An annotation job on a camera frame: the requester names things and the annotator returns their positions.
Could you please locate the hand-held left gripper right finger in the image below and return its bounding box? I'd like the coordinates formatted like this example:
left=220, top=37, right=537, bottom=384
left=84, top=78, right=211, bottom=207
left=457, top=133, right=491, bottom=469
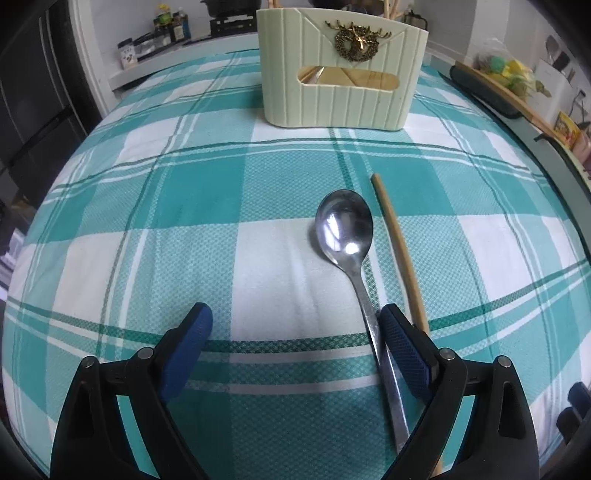
left=378, top=303, right=541, bottom=480

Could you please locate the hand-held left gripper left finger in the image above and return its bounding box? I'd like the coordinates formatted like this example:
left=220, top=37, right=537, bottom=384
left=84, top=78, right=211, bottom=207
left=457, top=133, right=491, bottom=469
left=48, top=302, right=214, bottom=480

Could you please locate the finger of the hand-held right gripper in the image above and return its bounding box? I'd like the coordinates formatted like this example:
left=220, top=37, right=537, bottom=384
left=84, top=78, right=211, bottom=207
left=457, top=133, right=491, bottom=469
left=556, top=382, right=591, bottom=444

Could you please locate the small steel spoon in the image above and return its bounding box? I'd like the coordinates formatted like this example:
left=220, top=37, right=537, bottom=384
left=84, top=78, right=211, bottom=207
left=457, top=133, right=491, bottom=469
left=315, top=188, right=411, bottom=455

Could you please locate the cream ribbed utensil holder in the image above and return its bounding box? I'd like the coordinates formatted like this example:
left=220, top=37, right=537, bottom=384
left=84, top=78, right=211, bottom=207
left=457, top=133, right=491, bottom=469
left=256, top=7, right=430, bottom=131

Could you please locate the teal checked tablecloth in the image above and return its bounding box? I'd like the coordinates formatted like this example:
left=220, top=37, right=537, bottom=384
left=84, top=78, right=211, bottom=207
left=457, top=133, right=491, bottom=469
left=0, top=48, right=591, bottom=480

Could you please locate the wooden cutting board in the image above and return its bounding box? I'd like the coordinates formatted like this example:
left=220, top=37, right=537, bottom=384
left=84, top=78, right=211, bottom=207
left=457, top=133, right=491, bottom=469
left=455, top=60, right=561, bottom=139

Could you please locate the black padded roll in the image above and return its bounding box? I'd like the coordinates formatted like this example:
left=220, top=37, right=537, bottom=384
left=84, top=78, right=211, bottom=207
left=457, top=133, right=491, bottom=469
left=450, top=62, right=520, bottom=118

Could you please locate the yellow printed box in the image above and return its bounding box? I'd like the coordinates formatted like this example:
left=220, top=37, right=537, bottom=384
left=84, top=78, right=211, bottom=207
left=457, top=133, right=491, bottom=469
left=553, top=111, right=583, bottom=148

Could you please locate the dark refrigerator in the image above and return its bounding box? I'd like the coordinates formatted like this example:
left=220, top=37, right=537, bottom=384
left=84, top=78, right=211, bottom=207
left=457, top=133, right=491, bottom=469
left=0, top=0, right=102, bottom=208

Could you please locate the mesh bag of sponges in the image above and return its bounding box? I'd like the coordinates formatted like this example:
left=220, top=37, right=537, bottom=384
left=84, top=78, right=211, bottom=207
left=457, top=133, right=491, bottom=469
left=475, top=39, right=552, bottom=97

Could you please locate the small white jar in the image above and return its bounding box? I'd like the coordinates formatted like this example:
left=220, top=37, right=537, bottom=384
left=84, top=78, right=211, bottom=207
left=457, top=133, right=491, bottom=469
left=116, top=39, right=138, bottom=70

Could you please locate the dark seasoning bottle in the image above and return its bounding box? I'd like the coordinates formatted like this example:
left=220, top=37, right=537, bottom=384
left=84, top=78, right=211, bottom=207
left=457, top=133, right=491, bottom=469
left=172, top=11, right=191, bottom=42

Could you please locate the black gas stove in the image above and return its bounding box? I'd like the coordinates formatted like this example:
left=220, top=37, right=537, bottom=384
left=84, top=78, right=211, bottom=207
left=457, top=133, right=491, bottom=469
left=210, top=16, right=258, bottom=38

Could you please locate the yellow-capped seasoning bottle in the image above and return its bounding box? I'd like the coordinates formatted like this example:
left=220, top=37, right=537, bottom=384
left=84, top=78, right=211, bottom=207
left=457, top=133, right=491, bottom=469
left=154, top=4, right=172, bottom=42

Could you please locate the grey kitchen spatula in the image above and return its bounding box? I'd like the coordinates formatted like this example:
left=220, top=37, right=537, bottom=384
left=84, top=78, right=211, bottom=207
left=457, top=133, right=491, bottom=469
left=545, top=34, right=571, bottom=70

